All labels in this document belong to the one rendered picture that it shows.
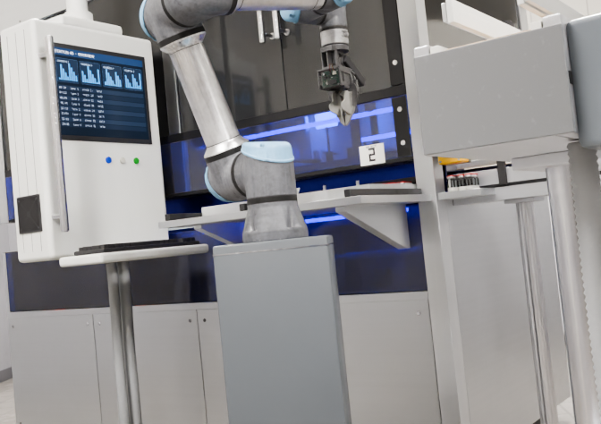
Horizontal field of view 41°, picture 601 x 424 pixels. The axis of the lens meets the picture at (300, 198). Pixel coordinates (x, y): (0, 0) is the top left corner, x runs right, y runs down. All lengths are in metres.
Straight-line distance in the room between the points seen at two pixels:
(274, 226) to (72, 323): 1.74
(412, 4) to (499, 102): 1.78
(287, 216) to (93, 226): 1.01
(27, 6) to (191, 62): 1.80
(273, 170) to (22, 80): 1.11
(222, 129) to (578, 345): 1.25
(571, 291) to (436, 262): 1.53
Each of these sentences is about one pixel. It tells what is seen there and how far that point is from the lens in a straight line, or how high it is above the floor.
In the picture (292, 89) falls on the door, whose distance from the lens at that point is 2.62.
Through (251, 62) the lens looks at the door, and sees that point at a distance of 2.74.
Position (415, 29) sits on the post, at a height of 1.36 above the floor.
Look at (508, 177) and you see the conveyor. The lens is 2.37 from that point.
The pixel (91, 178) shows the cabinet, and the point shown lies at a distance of 2.67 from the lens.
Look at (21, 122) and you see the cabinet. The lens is 2.66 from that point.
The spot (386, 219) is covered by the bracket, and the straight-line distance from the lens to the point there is 2.27.
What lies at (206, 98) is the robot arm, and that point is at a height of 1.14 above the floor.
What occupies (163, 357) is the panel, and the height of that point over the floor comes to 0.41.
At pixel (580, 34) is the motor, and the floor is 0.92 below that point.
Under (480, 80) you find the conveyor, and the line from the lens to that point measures 0.66.
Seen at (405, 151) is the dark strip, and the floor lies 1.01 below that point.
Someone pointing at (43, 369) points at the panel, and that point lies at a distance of 3.56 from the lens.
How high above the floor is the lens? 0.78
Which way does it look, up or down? 3 degrees up
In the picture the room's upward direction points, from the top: 6 degrees counter-clockwise
